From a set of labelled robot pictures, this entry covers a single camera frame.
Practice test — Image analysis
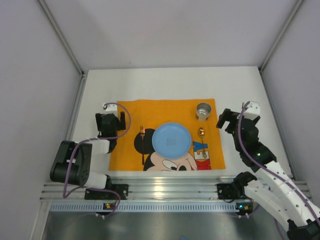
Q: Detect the orange Mickey Mouse cloth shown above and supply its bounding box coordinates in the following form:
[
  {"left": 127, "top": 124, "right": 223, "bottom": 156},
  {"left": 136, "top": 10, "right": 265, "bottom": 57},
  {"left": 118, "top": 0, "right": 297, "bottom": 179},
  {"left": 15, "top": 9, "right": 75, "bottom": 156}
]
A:
[{"left": 109, "top": 98, "right": 226, "bottom": 172}]

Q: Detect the copper fork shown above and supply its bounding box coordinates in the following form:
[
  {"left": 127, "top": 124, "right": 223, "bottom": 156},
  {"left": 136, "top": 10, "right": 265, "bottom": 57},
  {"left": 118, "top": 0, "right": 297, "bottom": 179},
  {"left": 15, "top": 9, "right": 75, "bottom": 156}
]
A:
[{"left": 140, "top": 125, "right": 146, "bottom": 165}]

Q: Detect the small metal cup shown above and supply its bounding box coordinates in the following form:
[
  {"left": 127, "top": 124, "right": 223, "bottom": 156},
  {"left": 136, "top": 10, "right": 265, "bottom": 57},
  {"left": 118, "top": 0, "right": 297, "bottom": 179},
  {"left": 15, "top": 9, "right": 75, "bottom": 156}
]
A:
[{"left": 196, "top": 102, "right": 212, "bottom": 122}]

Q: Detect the copper spoon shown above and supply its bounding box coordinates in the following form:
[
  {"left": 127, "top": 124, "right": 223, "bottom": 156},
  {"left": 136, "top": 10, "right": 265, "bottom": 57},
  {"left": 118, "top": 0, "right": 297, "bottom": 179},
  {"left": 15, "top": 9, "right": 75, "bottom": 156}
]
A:
[{"left": 198, "top": 127, "right": 207, "bottom": 159}]

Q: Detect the blue plastic plate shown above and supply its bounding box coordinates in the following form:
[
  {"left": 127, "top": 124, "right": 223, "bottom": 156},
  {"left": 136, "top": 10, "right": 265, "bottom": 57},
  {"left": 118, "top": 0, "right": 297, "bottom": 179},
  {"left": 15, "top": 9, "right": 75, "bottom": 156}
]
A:
[{"left": 151, "top": 122, "right": 192, "bottom": 160}]

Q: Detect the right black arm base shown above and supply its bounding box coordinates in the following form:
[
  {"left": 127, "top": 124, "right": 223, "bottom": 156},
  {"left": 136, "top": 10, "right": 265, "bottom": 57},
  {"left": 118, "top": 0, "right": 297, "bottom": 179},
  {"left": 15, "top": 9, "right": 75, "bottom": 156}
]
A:
[{"left": 216, "top": 171, "right": 257, "bottom": 203}]

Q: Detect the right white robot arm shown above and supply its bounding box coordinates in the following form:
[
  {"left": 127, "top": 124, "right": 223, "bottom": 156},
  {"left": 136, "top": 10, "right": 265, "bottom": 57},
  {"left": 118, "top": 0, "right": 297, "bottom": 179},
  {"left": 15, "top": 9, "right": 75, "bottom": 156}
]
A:
[{"left": 216, "top": 101, "right": 320, "bottom": 240}]

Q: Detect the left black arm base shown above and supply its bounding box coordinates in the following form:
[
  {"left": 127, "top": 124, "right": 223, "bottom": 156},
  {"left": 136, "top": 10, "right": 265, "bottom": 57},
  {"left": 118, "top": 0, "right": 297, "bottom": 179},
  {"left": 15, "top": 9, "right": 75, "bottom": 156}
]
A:
[{"left": 84, "top": 184, "right": 129, "bottom": 200}]

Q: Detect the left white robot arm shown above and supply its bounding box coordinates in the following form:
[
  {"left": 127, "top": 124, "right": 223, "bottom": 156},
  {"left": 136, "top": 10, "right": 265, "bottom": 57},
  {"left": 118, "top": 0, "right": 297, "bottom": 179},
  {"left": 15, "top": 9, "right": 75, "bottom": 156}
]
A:
[{"left": 49, "top": 102, "right": 130, "bottom": 189}]

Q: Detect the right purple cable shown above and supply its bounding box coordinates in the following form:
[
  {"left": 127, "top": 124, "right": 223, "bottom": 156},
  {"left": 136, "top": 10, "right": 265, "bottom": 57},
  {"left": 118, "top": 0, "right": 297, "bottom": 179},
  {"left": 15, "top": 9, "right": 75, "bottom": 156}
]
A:
[{"left": 236, "top": 101, "right": 320, "bottom": 226}]

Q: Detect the purple cable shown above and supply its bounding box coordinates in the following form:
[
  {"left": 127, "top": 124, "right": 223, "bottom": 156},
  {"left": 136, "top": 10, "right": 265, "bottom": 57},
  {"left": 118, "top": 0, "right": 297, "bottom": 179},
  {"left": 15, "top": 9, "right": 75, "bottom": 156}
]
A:
[
  {"left": 236, "top": 101, "right": 320, "bottom": 226},
  {"left": 62, "top": 102, "right": 132, "bottom": 216}
]

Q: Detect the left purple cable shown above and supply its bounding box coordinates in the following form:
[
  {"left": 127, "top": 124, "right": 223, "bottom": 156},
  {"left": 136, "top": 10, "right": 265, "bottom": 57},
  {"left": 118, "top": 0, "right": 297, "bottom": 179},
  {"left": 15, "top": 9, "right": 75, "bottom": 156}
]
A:
[{"left": 62, "top": 102, "right": 132, "bottom": 216}]

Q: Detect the aluminium mounting rail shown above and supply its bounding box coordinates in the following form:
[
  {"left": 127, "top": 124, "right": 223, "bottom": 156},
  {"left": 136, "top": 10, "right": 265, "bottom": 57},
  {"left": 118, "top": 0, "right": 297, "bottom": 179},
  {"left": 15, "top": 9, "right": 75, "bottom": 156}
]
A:
[{"left": 39, "top": 176, "right": 313, "bottom": 201}]

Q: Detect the perforated cable duct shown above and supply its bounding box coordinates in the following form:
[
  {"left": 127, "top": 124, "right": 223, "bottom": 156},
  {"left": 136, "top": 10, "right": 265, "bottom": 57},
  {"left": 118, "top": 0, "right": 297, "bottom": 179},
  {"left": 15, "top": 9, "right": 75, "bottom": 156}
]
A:
[{"left": 50, "top": 201, "right": 253, "bottom": 213}]

